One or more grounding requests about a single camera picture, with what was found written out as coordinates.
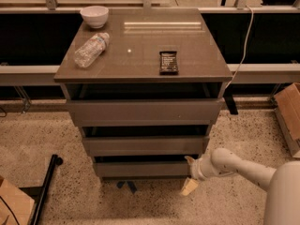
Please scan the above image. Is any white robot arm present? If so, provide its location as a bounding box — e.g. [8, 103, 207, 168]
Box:
[181, 148, 300, 225]

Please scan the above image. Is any grey bottom drawer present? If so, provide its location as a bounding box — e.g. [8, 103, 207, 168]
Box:
[94, 161, 190, 178]

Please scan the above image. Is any grey top drawer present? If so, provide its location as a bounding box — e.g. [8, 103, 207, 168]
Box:
[67, 99, 223, 127]

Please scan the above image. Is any black snack bar packet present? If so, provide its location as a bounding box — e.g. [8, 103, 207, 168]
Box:
[159, 51, 179, 75]

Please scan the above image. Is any clear plastic water bottle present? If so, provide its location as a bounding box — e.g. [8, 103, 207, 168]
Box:
[74, 33, 110, 68]

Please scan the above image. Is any cardboard box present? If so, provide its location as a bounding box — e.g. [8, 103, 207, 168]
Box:
[275, 82, 300, 158]
[0, 176, 35, 225]

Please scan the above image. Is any white cable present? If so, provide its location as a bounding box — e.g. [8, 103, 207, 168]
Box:
[223, 5, 255, 91]

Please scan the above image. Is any grey drawer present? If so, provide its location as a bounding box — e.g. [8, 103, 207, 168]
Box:
[67, 99, 223, 127]
[94, 161, 190, 178]
[82, 136, 209, 157]

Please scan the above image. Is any grey middle drawer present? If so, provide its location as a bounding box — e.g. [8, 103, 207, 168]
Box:
[82, 136, 209, 157]

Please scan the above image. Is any grey drawer cabinet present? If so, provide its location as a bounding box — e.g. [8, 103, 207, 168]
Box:
[54, 8, 232, 166]

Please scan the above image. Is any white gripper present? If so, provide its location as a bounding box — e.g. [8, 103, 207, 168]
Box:
[180, 156, 213, 196]

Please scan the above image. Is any cardboard box right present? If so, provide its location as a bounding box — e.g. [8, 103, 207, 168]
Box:
[275, 82, 300, 158]

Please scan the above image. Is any black metal stand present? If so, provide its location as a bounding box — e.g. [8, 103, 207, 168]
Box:
[21, 155, 63, 225]

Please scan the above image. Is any cardboard box bottom left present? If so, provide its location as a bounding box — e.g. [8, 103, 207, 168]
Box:
[0, 176, 35, 225]

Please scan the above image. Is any white ceramic bowl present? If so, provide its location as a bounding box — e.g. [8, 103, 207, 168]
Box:
[80, 6, 109, 28]

